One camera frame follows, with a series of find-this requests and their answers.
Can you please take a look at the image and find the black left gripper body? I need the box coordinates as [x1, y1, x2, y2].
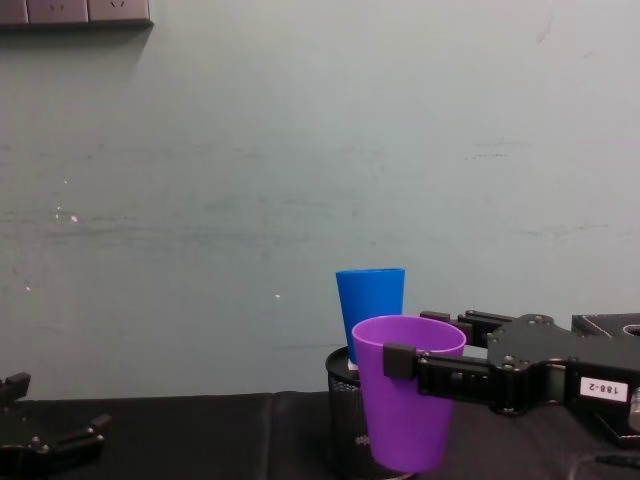
[0, 435, 106, 480]

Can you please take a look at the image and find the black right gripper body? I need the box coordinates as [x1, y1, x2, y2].
[486, 313, 640, 417]

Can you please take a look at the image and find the purple plastic cup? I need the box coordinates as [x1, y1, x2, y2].
[351, 314, 468, 475]

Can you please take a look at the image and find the blue plastic cup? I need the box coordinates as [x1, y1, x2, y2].
[334, 267, 407, 365]

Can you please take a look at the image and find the black mesh container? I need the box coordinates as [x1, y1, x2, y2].
[324, 344, 392, 479]

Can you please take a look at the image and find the black table cloth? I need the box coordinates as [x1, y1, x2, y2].
[0, 389, 640, 480]

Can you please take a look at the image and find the grey wall socket panel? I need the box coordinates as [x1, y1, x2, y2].
[0, 0, 154, 32]

